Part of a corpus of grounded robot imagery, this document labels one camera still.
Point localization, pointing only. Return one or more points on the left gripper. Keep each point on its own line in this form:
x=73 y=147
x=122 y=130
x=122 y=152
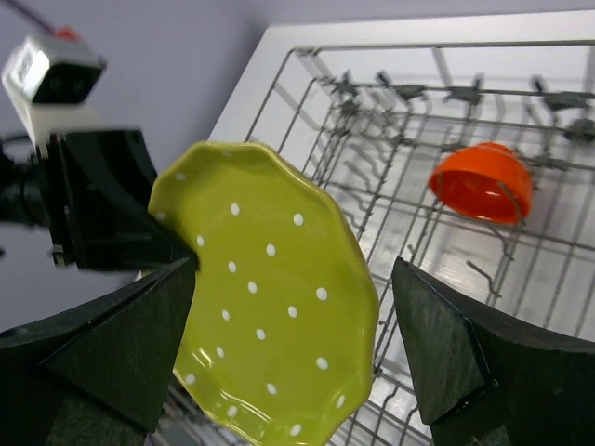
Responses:
x=91 y=190

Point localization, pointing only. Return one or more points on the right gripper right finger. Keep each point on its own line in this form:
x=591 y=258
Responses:
x=483 y=377

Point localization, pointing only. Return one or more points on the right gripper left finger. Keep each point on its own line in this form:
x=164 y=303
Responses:
x=96 y=374

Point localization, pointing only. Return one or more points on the green dotted plate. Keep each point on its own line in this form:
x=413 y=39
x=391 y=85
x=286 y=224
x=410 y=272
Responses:
x=278 y=345

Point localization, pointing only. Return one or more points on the orange bowl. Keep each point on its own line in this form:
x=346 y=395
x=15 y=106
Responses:
x=486 y=181

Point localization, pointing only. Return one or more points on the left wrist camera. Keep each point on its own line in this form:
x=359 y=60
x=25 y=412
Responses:
x=48 y=80

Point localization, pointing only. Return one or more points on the grey wire dish rack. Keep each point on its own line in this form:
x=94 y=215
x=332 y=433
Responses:
x=368 y=124

